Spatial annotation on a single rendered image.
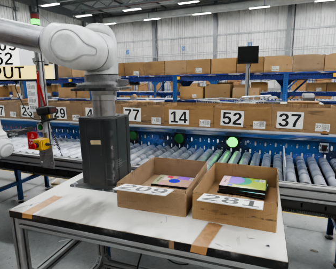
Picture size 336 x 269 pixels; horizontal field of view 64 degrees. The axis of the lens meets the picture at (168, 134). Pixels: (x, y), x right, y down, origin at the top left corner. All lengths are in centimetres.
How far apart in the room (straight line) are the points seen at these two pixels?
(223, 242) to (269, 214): 17
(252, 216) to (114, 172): 64
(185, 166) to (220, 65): 536
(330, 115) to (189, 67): 512
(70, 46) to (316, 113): 151
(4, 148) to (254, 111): 150
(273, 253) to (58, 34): 97
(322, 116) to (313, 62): 457
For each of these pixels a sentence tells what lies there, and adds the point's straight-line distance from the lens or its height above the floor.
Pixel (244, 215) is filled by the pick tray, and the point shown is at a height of 79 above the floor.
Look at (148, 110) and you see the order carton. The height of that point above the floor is 101.
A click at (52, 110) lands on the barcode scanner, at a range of 184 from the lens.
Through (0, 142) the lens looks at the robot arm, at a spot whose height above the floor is 96.
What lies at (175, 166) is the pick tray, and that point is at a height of 81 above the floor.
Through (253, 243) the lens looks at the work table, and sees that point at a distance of 92.
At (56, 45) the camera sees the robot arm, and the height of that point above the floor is 136.
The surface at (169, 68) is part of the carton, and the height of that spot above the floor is 155.
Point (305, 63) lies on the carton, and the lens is 648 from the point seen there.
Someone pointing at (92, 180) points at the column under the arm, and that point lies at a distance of 135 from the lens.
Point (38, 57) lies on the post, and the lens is 195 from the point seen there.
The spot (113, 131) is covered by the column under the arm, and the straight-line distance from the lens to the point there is 124.
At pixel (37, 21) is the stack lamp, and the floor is 161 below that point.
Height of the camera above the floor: 123
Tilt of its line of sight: 11 degrees down
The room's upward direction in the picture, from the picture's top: 1 degrees counter-clockwise
